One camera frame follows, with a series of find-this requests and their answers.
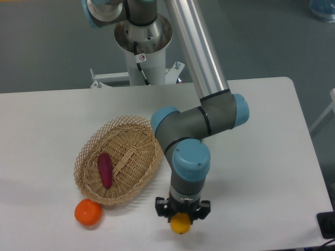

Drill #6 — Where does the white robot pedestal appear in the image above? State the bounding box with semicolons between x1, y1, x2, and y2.
90;49;185;88

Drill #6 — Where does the blue bag in background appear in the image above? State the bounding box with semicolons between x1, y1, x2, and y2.
309;0;334;22

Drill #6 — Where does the black device at table edge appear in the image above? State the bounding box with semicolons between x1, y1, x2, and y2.
316;211;334;239

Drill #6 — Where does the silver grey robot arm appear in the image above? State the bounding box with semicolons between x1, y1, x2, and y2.
82;1;250;224

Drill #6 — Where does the yellow mango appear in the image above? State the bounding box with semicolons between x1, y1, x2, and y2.
170;212;191;234

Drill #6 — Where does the purple sweet potato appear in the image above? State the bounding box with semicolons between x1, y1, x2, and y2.
97;153;113;189

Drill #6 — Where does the woven wicker basket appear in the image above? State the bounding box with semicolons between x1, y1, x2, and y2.
74;116;163;206

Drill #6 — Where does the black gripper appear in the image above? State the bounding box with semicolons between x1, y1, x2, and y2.
155;196;210;224

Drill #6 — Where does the orange fruit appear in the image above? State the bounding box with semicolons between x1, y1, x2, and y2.
74;199;102;226

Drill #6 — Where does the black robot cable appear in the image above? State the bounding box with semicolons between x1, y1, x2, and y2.
132;41;151;86

